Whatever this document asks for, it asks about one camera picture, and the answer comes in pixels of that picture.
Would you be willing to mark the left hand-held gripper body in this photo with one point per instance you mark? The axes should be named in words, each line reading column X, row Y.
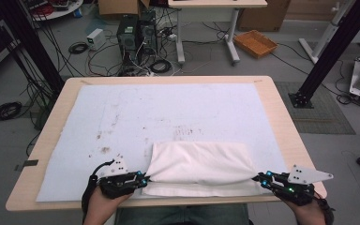
column 118, row 184

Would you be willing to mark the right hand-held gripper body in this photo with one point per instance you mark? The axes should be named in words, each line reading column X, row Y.
column 296, row 187

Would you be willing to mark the white tank top black trim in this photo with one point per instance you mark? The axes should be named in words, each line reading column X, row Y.
column 200, row 162

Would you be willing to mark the person's left hand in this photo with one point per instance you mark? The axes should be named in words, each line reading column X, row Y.
column 106, row 204

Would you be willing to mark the person's right hand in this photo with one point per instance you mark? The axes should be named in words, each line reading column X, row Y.
column 303, row 212

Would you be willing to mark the person's legs in jeans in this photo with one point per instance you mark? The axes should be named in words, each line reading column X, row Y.
column 184, row 215

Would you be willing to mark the white foam mat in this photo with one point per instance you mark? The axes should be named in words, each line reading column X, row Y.
column 168, row 112

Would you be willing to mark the light wooden table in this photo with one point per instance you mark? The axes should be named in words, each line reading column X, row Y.
column 281, row 103

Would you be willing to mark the grey floor mat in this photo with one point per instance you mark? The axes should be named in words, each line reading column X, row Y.
column 318, row 109

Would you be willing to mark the grey tape strip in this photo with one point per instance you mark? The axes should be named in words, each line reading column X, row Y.
column 28, row 163

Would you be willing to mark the black computer tower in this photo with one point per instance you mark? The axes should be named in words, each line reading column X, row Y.
column 127, row 37
column 147, row 34

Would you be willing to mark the small white box device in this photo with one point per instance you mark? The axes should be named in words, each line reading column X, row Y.
column 96, row 39

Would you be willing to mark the white metal stand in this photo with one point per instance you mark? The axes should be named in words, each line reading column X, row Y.
column 325, row 34

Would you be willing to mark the large brown cardboard box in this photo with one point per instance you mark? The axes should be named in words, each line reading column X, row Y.
column 262, row 18

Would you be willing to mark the white desk with legs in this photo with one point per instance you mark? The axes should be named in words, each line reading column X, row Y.
column 215, row 3

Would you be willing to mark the round white table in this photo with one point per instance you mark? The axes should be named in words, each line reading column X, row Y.
column 56, row 11

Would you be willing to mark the black metal frame post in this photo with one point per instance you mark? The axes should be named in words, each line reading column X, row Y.
column 34, row 47
column 334, row 50

